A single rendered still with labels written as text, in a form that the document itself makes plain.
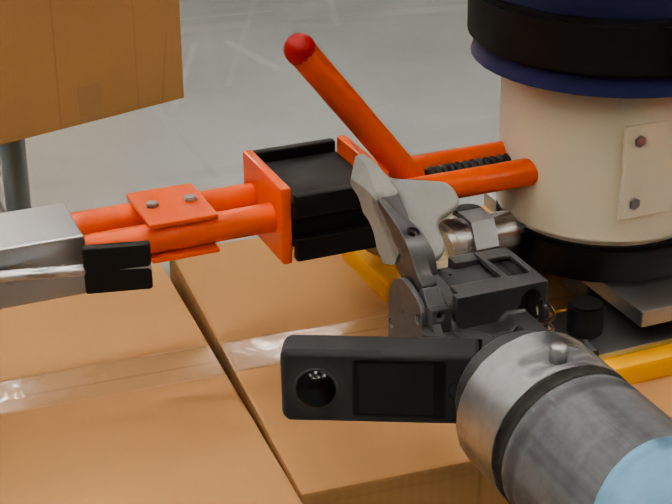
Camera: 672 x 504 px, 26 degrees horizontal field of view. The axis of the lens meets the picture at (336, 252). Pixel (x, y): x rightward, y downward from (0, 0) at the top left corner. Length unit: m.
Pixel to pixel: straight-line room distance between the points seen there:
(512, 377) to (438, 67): 4.08
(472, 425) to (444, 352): 0.06
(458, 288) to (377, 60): 4.04
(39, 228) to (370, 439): 0.27
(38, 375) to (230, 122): 3.25
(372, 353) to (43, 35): 1.71
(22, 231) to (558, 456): 0.44
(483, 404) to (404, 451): 0.24
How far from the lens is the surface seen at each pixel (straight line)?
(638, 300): 1.12
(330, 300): 1.20
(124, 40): 2.57
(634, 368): 1.10
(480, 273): 0.89
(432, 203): 0.92
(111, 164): 4.06
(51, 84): 2.51
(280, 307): 1.20
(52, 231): 1.01
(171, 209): 1.03
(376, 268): 1.22
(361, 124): 1.06
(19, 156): 2.85
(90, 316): 1.20
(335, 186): 1.05
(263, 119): 4.36
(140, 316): 1.19
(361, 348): 0.83
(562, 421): 0.74
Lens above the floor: 1.50
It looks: 25 degrees down
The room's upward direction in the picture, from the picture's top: straight up
